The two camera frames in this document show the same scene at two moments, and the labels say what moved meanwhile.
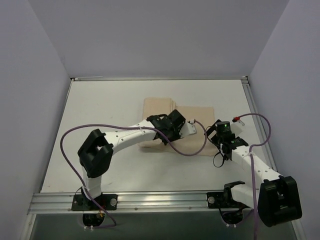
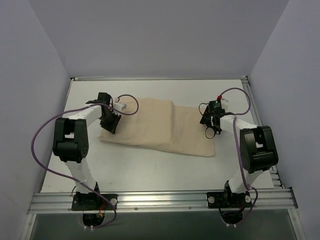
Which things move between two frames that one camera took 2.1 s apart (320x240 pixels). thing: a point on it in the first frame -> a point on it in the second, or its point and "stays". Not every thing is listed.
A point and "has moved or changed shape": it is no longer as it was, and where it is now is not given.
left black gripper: x=171 y=135 -> x=111 y=122
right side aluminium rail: x=260 y=124 stays
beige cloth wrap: x=187 y=143 has moved or changed shape
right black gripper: x=213 y=128 -> x=206 y=116
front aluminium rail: x=44 y=202 stays
